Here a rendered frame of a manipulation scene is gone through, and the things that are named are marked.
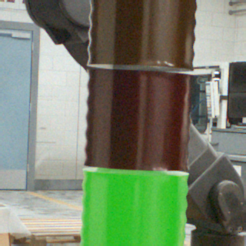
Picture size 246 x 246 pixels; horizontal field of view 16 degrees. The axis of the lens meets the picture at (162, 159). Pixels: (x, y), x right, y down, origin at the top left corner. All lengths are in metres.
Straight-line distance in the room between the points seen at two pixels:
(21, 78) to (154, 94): 11.51
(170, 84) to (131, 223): 0.05
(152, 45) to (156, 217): 0.06
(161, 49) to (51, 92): 11.67
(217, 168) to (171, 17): 0.66
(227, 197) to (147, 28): 0.66
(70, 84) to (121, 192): 11.76
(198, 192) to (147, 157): 0.65
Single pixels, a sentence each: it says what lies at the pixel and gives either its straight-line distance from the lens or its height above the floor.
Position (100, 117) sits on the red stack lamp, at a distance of 0.30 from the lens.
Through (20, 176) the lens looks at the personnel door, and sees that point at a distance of 11.85.
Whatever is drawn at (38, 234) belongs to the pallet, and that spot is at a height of 0.14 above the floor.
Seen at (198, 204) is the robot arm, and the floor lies 1.01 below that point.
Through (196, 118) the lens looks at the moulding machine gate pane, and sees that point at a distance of 9.95.
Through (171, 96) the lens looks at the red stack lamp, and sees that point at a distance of 0.30.
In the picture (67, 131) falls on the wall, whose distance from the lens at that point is 12.05.
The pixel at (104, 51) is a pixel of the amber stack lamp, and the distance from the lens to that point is 0.30.
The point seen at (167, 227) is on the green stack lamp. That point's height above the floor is 1.07.
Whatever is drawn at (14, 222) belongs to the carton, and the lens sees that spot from 4.09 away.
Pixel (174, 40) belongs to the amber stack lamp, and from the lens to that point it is 0.30.
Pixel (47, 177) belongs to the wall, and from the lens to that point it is 11.99.
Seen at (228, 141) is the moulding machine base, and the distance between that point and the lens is 9.35.
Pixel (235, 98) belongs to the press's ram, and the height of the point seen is 1.12.
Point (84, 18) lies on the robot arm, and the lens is 0.86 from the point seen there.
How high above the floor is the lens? 1.11
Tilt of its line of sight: 3 degrees down
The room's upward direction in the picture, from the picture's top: 3 degrees clockwise
